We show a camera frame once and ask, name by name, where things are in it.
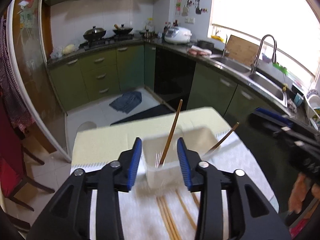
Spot green lower cabinets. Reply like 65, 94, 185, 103
48, 40, 289, 121

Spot blue cloth on floor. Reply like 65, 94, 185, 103
109, 91, 142, 114

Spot white rice cooker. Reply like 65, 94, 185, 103
164, 27, 192, 44

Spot steel kitchen faucet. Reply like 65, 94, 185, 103
250, 34, 278, 74

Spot purple hanging apron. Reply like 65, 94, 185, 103
1, 16, 35, 132

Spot black wok left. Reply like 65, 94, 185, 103
83, 26, 106, 41

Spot wooden cutting board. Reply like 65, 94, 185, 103
225, 35, 259, 67

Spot bamboo chopstick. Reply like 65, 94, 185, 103
175, 190, 197, 230
158, 99, 183, 166
204, 122, 240, 155
156, 197, 175, 240
162, 196, 181, 240

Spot stainless steel sink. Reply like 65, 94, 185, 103
209, 56, 287, 107

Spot white plastic utensil holder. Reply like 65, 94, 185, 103
142, 127, 218, 190

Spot right hand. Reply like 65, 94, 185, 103
288, 173, 308, 214

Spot red dining chair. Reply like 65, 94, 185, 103
1, 100, 55, 211

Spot white patterned tablecloth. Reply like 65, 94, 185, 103
71, 107, 279, 239

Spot black wok right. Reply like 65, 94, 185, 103
113, 24, 133, 36

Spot black wok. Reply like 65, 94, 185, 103
83, 26, 106, 41
113, 24, 133, 36

